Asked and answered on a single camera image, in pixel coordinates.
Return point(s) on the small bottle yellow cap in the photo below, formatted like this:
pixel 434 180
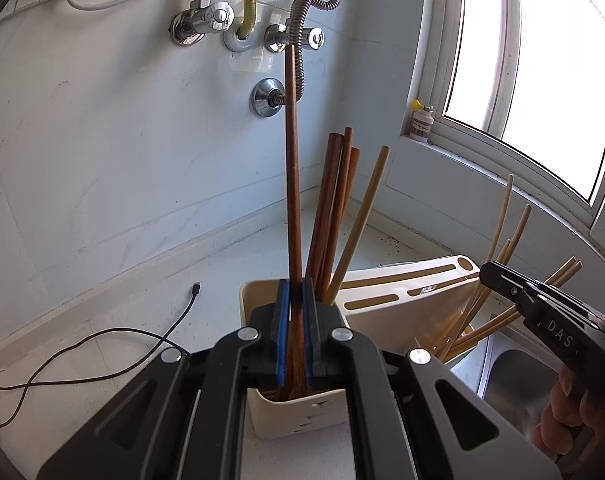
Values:
pixel 422 122

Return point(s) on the cream grooved chopstick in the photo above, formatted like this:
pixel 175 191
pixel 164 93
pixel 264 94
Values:
pixel 504 210

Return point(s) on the white pipe collar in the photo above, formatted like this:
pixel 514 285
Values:
pixel 232 42

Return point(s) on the white framed window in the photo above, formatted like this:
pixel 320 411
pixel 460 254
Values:
pixel 547 85

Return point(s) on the chrome wall flange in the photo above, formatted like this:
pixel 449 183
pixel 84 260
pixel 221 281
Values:
pixel 263 97

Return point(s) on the cream plastic utensil holder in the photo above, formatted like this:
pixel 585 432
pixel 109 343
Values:
pixel 407 325

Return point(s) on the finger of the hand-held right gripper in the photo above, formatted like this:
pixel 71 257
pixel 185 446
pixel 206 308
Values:
pixel 502 280

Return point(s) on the tan bamboo chopstick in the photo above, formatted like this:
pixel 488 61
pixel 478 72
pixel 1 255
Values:
pixel 366 200

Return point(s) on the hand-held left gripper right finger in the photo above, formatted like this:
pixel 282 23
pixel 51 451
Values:
pixel 308 330

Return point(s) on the stainless steel sink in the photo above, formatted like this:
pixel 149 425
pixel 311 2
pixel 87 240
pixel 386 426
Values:
pixel 512 390

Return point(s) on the person's right hand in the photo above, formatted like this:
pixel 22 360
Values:
pixel 562 420

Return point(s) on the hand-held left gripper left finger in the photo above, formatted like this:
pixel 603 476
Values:
pixel 282 330

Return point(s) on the chrome angle valve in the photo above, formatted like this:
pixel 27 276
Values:
pixel 282 37
pixel 202 22

